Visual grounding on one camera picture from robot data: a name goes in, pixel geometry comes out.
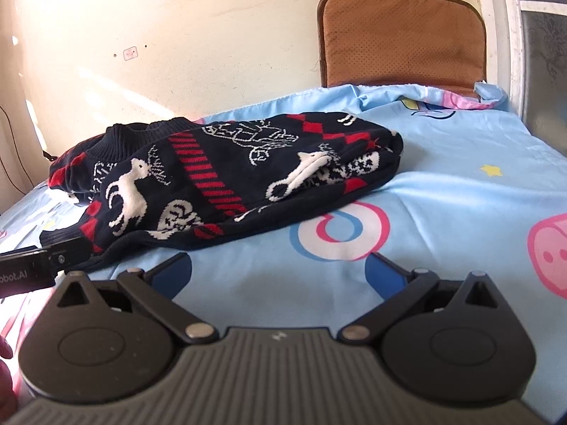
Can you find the white window frame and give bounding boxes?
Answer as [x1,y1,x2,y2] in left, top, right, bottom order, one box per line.
[479,0,566,139]

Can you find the navy red reindeer sweater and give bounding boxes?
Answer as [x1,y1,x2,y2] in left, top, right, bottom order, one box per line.
[39,112,404,269]

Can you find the person's left hand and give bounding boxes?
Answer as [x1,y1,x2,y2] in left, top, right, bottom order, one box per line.
[0,337,18,422]

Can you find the red and black wall cables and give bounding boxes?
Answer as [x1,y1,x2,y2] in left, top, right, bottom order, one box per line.
[0,104,58,196]

